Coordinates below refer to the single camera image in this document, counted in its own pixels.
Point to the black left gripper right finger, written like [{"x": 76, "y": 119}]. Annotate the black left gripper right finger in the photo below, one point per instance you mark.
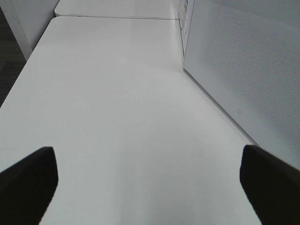
[{"x": 271, "y": 186}]

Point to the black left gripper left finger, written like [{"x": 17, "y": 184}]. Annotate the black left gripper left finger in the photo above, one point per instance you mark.
[{"x": 27, "y": 188}]

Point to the white microwave door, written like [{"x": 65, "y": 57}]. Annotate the white microwave door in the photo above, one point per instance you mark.
[{"x": 246, "y": 55}]

